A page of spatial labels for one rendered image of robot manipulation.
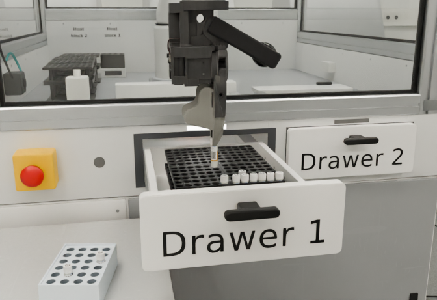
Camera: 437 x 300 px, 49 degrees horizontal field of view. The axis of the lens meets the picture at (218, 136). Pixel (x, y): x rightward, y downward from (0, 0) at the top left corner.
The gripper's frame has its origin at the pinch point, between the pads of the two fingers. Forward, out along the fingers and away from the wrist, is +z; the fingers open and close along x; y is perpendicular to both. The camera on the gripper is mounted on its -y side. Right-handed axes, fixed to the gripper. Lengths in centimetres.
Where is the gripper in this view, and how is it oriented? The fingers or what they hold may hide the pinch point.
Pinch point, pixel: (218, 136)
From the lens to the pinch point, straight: 74.1
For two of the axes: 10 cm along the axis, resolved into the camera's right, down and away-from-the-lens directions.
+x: 1.4, 2.5, -9.6
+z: 0.0, 9.7, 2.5
